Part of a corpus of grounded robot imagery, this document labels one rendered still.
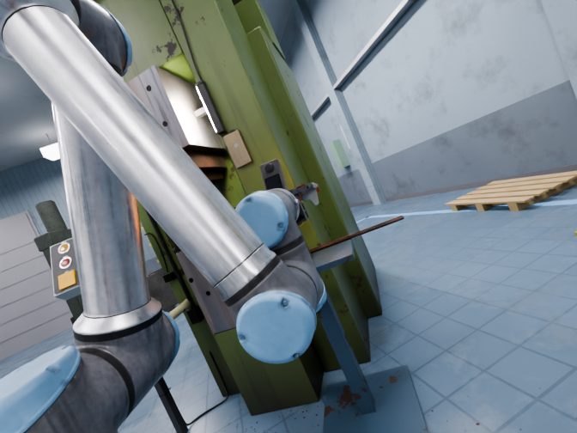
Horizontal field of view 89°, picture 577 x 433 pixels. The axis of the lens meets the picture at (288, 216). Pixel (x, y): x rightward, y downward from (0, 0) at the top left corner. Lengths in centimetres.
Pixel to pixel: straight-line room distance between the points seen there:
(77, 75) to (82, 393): 42
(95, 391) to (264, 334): 30
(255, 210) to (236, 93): 116
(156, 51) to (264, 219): 149
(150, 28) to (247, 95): 62
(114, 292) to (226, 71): 124
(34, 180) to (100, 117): 1088
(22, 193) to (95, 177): 1079
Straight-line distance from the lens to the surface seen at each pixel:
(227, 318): 154
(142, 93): 167
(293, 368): 156
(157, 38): 186
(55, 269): 182
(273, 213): 45
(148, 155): 38
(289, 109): 194
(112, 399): 59
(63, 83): 45
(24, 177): 1141
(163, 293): 514
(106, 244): 60
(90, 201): 59
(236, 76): 160
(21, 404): 53
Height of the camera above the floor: 95
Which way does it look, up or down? 3 degrees down
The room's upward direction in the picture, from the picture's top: 24 degrees counter-clockwise
